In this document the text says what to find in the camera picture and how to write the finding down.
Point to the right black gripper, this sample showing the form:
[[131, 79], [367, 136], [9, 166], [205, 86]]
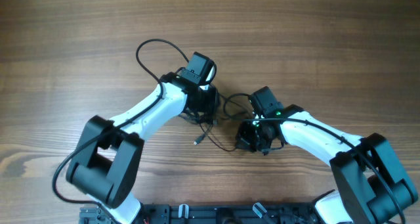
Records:
[[249, 138]]

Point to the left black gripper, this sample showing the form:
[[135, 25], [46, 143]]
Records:
[[203, 103]]

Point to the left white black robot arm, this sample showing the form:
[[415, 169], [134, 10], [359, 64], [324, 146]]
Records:
[[105, 162]]

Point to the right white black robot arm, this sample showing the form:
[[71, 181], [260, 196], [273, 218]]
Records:
[[372, 184]]

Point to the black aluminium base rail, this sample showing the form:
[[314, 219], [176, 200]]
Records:
[[293, 213]]

